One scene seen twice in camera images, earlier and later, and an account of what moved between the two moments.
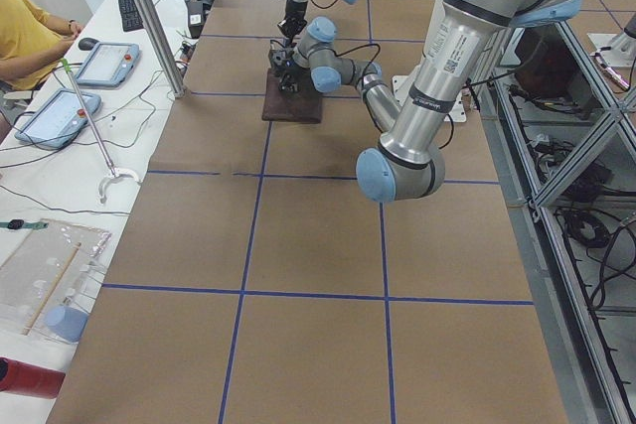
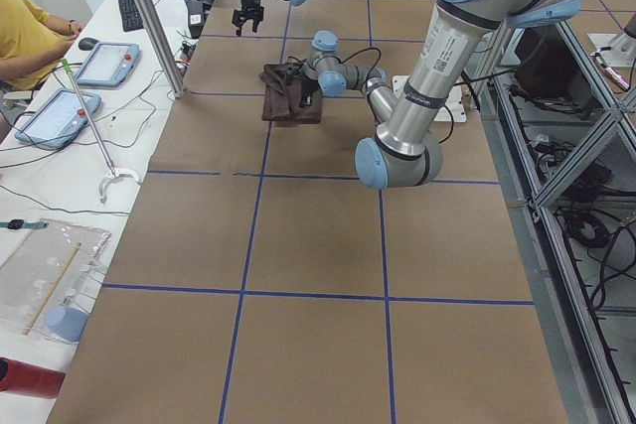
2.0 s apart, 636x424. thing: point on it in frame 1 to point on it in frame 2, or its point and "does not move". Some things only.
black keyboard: x=130 y=15 does not move
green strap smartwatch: x=17 y=223 does not move
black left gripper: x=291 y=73 to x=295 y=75
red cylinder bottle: x=27 y=378 does not move
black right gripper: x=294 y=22 to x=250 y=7
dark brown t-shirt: x=303 y=105 does not move
